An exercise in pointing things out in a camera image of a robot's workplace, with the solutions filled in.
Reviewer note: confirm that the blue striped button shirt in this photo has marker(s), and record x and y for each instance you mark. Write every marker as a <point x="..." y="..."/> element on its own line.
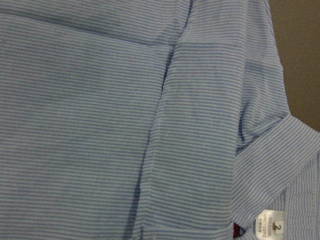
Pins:
<point x="150" y="120"/>

